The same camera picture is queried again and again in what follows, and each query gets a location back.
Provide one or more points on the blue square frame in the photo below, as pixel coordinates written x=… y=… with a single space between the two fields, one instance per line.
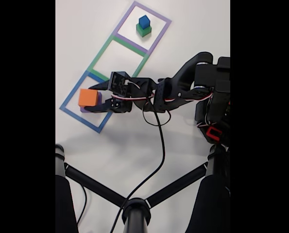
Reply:
x=72 y=93

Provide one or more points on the black camera tripod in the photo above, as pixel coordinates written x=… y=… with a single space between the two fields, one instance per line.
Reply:
x=135 y=213

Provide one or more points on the purple block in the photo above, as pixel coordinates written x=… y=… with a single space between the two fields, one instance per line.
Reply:
x=99 y=98

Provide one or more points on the small blue cube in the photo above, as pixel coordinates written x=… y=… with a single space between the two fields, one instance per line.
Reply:
x=144 y=20

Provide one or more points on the camera board with blue mount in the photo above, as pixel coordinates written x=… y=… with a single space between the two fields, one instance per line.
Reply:
x=118 y=83

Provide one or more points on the green cube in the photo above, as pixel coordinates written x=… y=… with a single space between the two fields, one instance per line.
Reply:
x=144 y=31

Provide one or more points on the purple square frame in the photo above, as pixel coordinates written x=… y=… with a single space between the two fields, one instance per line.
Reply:
x=126 y=17

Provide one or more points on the orange cube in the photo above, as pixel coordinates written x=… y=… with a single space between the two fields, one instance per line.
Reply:
x=87 y=97

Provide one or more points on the green square frame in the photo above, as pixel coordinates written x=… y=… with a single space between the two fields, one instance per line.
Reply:
x=98 y=57

